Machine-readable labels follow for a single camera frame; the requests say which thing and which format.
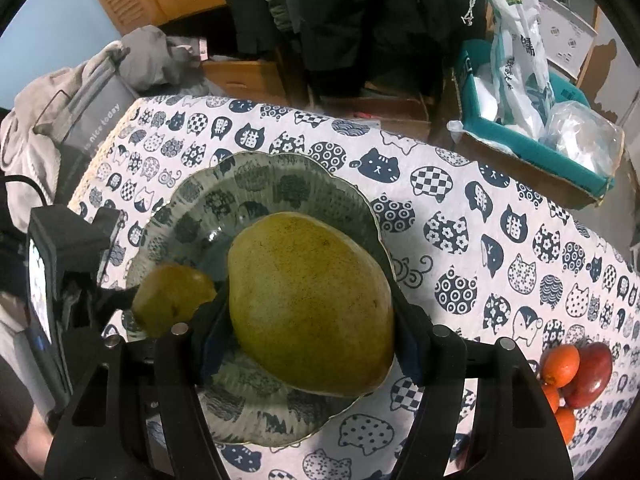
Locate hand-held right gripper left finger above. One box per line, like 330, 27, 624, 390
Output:
44, 294, 237, 480

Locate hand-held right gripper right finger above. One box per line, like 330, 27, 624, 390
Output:
387, 282, 576, 480

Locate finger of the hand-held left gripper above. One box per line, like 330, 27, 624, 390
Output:
95, 284, 143, 328

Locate yellow lemon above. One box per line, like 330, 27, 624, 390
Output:
227, 211, 397, 395
131, 264, 218, 338

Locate glass plate with scalloped rim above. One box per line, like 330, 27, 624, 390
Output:
125, 150, 396, 448

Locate red apple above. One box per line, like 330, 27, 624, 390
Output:
562, 342, 614, 409

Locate person's left forearm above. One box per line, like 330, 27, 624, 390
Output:
0, 355, 56, 480

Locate grey bag with white lettering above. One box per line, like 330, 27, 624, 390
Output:
35, 67, 143, 161

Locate cat print tablecloth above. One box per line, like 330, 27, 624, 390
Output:
67, 94, 640, 480

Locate grey jacket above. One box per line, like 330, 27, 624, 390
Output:
0, 25, 211, 196

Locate brown cardboard box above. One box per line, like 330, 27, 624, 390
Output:
310, 87, 446, 143
200, 60, 288, 106

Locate teal cardboard box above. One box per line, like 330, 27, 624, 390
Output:
447, 40, 616, 211

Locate clear plastic bag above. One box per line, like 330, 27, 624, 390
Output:
540, 101, 626, 178

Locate white printed plastic bag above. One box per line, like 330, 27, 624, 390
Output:
472, 0, 556, 138

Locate dark hanging coats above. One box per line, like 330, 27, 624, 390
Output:
220, 0, 488, 98

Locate white printed carton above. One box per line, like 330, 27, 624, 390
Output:
537, 7, 598, 83

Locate black cable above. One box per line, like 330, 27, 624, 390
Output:
0, 174, 53, 208

